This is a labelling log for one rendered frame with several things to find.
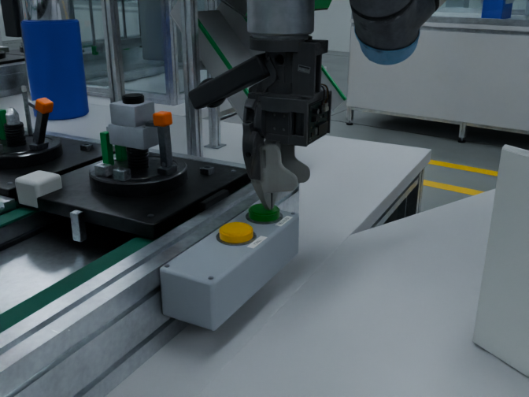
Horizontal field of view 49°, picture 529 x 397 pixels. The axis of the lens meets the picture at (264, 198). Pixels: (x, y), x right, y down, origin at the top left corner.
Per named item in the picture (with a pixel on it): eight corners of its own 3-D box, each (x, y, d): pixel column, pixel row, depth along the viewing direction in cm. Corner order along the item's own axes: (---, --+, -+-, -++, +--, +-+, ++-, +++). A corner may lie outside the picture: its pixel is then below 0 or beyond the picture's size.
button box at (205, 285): (299, 254, 78) (300, 211, 76) (214, 332, 61) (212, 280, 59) (253, 243, 82) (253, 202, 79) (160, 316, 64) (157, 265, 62)
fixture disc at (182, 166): (205, 173, 88) (205, 161, 87) (146, 204, 76) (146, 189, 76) (133, 161, 94) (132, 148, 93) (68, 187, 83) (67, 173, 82)
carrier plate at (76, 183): (251, 181, 91) (251, 168, 90) (154, 239, 71) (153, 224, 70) (131, 160, 101) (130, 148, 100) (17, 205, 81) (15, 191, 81)
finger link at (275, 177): (292, 224, 69) (294, 150, 66) (249, 215, 72) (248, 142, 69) (303, 215, 72) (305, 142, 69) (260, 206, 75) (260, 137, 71)
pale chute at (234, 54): (301, 128, 107) (316, 113, 104) (257, 143, 97) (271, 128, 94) (219, 10, 111) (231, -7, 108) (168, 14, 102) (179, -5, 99)
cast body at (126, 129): (164, 142, 84) (160, 94, 81) (144, 150, 80) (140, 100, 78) (120, 135, 88) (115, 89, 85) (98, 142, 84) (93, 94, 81)
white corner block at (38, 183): (65, 200, 83) (61, 173, 82) (40, 211, 79) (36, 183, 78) (42, 194, 85) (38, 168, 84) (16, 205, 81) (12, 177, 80)
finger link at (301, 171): (303, 215, 72) (305, 142, 69) (260, 206, 75) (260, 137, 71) (313, 206, 75) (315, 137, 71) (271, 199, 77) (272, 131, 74)
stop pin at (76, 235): (86, 239, 77) (83, 210, 75) (80, 243, 76) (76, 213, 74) (79, 236, 77) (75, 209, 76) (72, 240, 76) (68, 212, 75)
